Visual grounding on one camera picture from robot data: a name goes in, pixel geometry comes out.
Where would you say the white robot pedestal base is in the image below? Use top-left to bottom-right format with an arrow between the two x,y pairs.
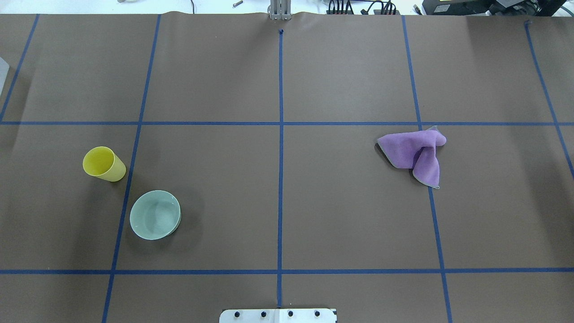
219,308 -> 338,323

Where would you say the purple cloth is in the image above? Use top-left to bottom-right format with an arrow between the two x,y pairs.
377,126 -> 447,189

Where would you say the clear plastic storage box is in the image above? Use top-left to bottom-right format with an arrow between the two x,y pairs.
0,58 -> 10,93

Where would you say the black power strip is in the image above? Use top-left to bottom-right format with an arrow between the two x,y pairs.
325,0 -> 400,16

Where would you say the yellow plastic cup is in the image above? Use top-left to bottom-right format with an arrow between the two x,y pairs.
82,146 -> 126,182

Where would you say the pale green bowl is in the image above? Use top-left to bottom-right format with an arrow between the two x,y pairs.
129,190 -> 181,240

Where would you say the aluminium frame post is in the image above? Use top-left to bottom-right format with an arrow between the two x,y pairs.
267,0 -> 292,21

